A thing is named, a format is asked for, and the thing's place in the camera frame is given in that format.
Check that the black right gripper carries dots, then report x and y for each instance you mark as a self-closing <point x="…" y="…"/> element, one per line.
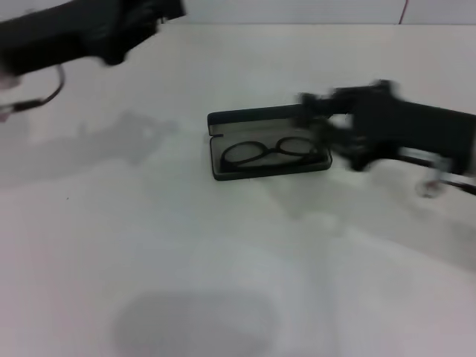
<point x="409" y="126"/>

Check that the black glasses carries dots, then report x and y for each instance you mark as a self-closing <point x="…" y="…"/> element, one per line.
<point x="275" y="150"/>

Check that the black glasses case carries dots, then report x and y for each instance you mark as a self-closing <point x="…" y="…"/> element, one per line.
<point x="271" y="175"/>

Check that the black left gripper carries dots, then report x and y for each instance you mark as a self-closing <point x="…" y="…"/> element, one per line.
<point x="56" y="37"/>

